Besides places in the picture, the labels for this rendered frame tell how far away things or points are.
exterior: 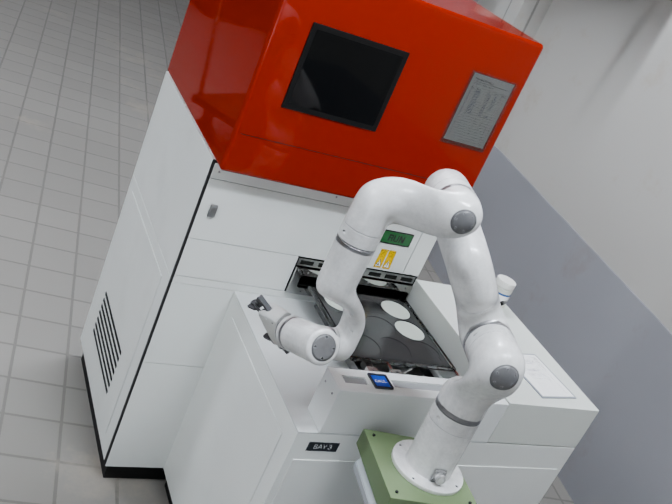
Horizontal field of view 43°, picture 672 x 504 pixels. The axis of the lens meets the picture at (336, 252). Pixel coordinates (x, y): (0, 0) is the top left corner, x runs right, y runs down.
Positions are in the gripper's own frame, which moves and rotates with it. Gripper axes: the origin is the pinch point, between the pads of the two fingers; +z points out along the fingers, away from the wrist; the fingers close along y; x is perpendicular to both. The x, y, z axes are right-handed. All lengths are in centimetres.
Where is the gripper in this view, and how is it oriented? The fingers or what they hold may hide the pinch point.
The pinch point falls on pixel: (261, 319)
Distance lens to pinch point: 214.9
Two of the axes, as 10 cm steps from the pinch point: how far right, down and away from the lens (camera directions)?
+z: -5.1, -1.3, 8.5
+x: -7.7, 5.1, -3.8
